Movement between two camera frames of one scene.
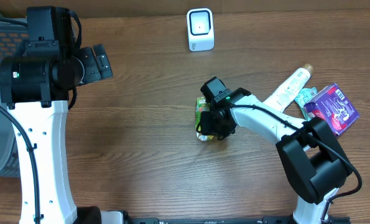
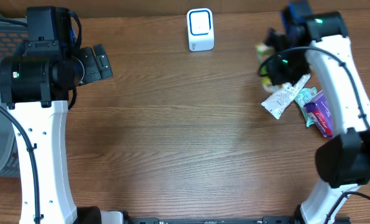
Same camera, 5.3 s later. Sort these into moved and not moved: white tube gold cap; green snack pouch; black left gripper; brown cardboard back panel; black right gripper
Moved: black right gripper; green snack pouch
Not moved: black left gripper; white tube gold cap; brown cardboard back panel
